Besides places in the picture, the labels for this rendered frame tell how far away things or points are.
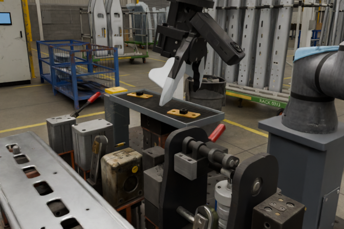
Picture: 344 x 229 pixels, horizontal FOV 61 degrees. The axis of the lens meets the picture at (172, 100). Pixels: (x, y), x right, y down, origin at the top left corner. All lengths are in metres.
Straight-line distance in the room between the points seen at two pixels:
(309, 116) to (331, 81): 0.13
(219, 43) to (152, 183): 0.32
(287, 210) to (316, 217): 0.47
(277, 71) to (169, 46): 4.30
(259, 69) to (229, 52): 4.48
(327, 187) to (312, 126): 0.19
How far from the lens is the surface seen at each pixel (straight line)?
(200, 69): 0.63
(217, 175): 1.43
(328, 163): 0.92
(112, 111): 1.05
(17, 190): 0.83
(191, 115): 0.75
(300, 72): 0.88
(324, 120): 0.89
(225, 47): 0.53
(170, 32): 0.56
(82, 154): 0.85
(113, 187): 0.73
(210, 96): 3.38
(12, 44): 7.21
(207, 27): 0.54
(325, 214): 1.01
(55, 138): 1.10
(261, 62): 4.96
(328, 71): 0.81
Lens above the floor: 1.40
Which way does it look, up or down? 15 degrees down
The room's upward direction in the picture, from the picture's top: straight up
